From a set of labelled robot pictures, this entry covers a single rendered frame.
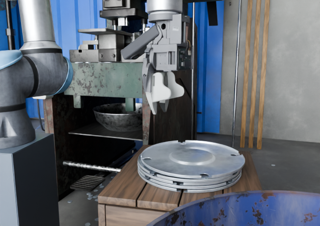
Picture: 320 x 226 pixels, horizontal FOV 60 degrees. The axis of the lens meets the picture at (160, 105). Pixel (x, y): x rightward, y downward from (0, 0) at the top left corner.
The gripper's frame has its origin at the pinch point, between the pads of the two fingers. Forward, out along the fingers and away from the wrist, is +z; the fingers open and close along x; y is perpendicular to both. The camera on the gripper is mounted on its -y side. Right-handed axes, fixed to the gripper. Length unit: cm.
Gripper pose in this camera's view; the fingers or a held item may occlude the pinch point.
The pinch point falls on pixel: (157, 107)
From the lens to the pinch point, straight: 63.8
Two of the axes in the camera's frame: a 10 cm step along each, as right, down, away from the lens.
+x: 5.6, -1.4, 8.2
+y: 8.3, 0.9, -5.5
